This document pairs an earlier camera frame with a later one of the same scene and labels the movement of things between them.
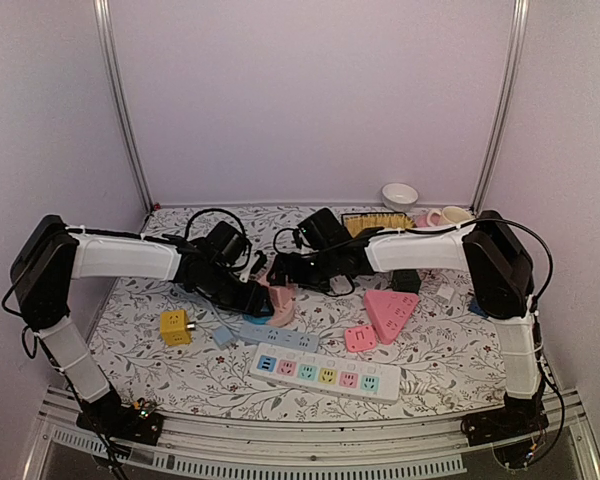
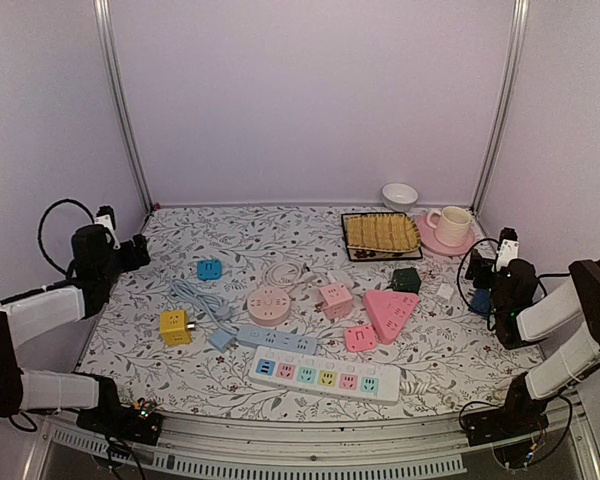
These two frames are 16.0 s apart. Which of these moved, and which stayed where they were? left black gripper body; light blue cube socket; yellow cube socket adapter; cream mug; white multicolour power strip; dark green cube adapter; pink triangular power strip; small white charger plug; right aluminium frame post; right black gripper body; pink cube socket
Moved: light blue cube socket; left black gripper body; pink cube socket; right black gripper body
Stayed: yellow cube socket adapter; cream mug; dark green cube adapter; small white charger plug; white multicolour power strip; right aluminium frame post; pink triangular power strip
